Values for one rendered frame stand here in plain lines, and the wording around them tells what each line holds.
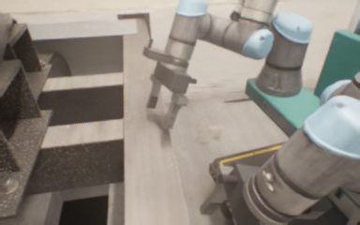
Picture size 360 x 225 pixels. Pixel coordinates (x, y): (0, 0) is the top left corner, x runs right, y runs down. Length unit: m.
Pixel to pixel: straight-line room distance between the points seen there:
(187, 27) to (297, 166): 0.46
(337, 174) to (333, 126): 0.06
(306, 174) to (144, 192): 0.43
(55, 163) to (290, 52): 0.78
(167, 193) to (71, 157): 0.35
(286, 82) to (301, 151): 0.60
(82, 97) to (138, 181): 0.54
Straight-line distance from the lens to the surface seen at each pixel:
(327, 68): 0.95
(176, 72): 0.70
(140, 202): 0.67
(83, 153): 0.88
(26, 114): 1.00
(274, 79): 0.92
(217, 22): 0.77
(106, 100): 1.15
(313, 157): 0.34
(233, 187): 0.45
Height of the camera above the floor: 1.20
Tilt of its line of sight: 36 degrees down
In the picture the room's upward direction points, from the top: straight up
